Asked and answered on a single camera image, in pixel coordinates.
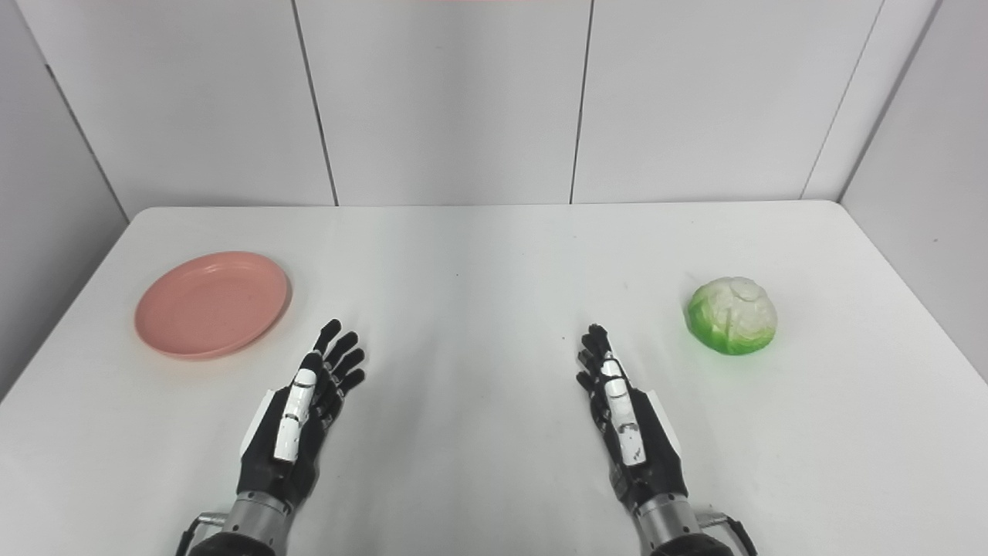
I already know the green white cabbage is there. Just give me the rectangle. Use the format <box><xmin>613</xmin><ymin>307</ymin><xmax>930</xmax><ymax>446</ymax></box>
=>
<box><xmin>685</xmin><ymin>276</ymin><xmax>778</xmax><ymax>356</ymax></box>

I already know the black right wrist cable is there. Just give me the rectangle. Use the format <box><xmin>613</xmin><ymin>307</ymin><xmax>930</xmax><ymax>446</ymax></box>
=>
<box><xmin>698</xmin><ymin>514</ymin><xmax>759</xmax><ymax>556</ymax></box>

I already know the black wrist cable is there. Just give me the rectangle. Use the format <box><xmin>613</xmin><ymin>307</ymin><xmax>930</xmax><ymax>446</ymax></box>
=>
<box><xmin>175</xmin><ymin>512</ymin><xmax>226</xmax><ymax>556</ymax></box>
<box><xmin>698</xmin><ymin>514</ymin><xmax>759</xmax><ymax>556</ymax></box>

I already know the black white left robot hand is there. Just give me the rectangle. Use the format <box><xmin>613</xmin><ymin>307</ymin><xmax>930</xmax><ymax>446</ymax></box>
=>
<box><xmin>238</xmin><ymin>319</ymin><xmax>367</xmax><ymax>511</ymax></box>

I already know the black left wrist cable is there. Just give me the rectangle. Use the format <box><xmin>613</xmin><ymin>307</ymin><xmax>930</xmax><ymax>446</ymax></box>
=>
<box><xmin>175</xmin><ymin>512</ymin><xmax>226</xmax><ymax>556</ymax></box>

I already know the pink round plate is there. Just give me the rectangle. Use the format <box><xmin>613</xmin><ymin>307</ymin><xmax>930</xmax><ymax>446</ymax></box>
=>
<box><xmin>134</xmin><ymin>251</ymin><xmax>293</xmax><ymax>361</ymax></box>

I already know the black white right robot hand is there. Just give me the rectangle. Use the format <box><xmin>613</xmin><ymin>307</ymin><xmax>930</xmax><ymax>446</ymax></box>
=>
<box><xmin>575</xmin><ymin>324</ymin><xmax>689</xmax><ymax>513</ymax></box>

